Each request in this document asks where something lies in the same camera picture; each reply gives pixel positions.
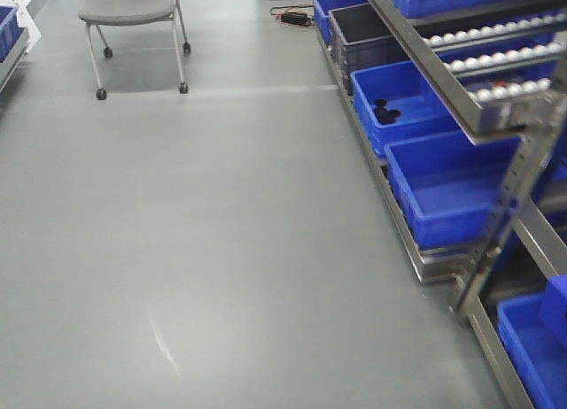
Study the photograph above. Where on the blue plastic bottle-shaped part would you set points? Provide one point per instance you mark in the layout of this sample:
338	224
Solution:
553	307

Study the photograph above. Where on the blue bin with black discs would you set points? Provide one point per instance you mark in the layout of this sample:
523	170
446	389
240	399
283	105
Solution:
395	103

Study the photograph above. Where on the blue plastic bin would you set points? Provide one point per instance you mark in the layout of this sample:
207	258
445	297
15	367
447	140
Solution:
322	10
446	185

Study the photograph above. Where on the dark navy plastic bin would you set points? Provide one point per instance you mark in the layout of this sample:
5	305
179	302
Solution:
360	40

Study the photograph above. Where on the orange black power strip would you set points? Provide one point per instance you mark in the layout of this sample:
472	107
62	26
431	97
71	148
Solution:
298	15

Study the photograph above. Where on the grey roller flow rack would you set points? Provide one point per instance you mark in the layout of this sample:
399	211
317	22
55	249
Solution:
500	74

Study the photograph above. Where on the grey rolling chair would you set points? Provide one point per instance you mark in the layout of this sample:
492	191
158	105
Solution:
96	14

